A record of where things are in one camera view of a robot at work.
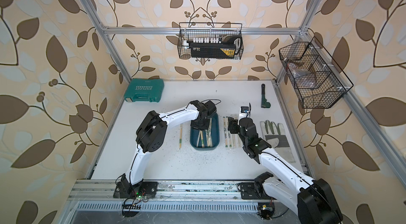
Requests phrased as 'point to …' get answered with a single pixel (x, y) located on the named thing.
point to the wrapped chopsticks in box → (209, 136)
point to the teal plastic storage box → (194, 134)
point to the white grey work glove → (275, 136)
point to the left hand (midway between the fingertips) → (204, 129)
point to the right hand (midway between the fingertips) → (234, 118)
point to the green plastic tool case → (145, 90)
